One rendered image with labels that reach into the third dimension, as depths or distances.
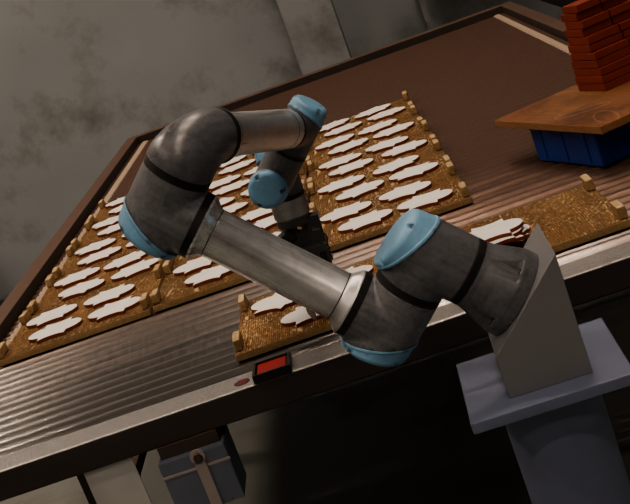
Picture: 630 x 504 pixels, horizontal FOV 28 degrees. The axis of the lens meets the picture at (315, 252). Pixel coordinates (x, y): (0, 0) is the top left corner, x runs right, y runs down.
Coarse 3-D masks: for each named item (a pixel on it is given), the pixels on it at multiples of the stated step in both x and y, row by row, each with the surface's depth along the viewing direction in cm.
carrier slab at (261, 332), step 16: (240, 320) 273; (256, 320) 269; (272, 320) 265; (320, 320) 253; (256, 336) 258; (272, 336) 255; (288, 336) 251; (304, 336) 251; (240, 352) 252; (256, 352) 251
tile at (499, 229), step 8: (488, 224) 258; (496, 224) 256; (504, 224) 254; (512, 224) 252; (520, 224) 251; (472, 232) 256; (480, 232) 254; (488, 232) 252; (496, 232) 250; (504, 232) 249; (488, 240) 249
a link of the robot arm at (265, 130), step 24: (192, 120) 202; (216, 120) 203; (240, 120) 211; (264, 120) 218; (288, 120) 226; (312, 120) 234; (168, 144) 199; (192, 144) 199; (216, 144) 202; (240, 144) 209; (264, 144) 219; (288, 144) 228; (312, 144) 238; (168, 168) 199; (192, 168) 199; (216, 168) 203
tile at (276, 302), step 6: (276, 294) 279; (264, 300) 278; (270, 300) 276; (276, 300) 275; (282, 300) 273; (288, 300) 272; (252, 306) 277; (258, 306) 275; (264, 306) 274; (270, 306) 272; (276, 306) 271; (282, 306) 269; (288, 306) 270; (258, 312) 271; (264, 312) 271
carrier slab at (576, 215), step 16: (576, 192) 276; (592, 192) 272; (528, 208) 277; (544, 208) 273; (560, 208) 269; (576, 208) 265; (592, 208) 261; (608, 208) 257; (480, 224) 278; (528, 224) 266; (544, 224) 262; (560, 224) 258; (576, 224) 254; (592, 224) 251; (608, 224) 247; (624, 224) 246; (560, 240) 248; (576, 240) 247
